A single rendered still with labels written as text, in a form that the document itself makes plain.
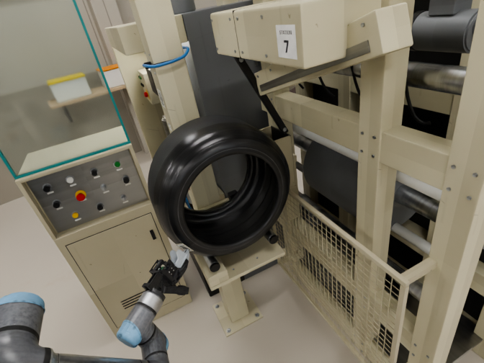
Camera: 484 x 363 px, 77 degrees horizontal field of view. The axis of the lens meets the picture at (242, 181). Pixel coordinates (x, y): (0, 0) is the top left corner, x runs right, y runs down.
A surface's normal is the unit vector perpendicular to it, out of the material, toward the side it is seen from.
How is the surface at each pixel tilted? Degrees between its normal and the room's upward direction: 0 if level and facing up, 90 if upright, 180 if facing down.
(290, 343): 0
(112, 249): 90
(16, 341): 43
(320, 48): 90
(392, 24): 72
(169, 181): 61
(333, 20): 90
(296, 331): 0
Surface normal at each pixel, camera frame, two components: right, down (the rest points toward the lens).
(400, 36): 0.35, 0.12
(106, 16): 0.55, 0.35
